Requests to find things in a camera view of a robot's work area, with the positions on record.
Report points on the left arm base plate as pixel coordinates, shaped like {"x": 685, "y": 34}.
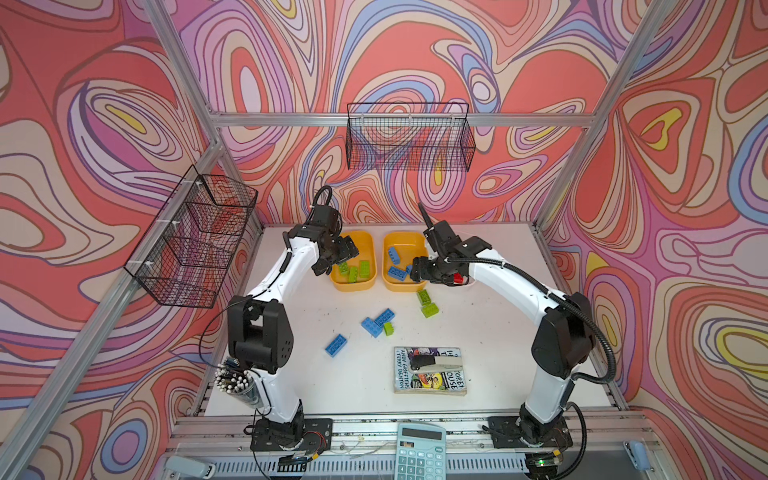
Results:
{"x": 311, "y": 435}

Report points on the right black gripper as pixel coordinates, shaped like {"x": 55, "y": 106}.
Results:
{"x": 419, "y": 272}

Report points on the white device at front left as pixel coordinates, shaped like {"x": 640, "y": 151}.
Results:
{"x": 190, "y": 467}

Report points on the back black wire basket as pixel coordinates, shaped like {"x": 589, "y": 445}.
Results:
{"x": 409, "y": 136}

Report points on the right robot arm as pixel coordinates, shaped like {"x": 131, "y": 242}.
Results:
{"x": 568, "y": 345}

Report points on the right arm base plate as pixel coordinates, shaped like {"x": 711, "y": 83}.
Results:
{"x": 514, "y": 432}

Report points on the black wire basket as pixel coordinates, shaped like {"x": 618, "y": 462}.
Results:
{"x": 409, "y": 136}
{"x": 183, "y": 259}

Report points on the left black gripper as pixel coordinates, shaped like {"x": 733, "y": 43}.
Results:
{"x": 345, "y": 253}

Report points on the left black wire basket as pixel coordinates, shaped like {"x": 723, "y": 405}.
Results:
{"x": 183, "y": 259}

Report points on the left yellow plastic bin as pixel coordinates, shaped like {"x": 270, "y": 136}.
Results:
{"x": 366, "y": 245}

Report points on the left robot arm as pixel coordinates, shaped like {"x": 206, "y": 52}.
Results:
{"x": 259, "y": 334}

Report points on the paperback book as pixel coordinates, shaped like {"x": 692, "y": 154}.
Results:
{"x": 429, "y": 370}

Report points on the yellow plastic bin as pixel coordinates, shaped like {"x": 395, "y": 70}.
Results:
{"x": 366, "y": 245}
{"x": 409, "y": 245}

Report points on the green square lego brick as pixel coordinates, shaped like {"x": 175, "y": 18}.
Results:
{"x": 424, "y": 297}

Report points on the right yellow plastic bin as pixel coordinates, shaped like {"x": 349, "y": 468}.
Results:
{"x": 409, "y": 245}

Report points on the teal calculator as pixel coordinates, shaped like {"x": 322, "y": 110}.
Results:
{"x": 420, "y": 452}

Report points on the cup of pens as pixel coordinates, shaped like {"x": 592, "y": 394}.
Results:
{"x": 238, "y": 382}

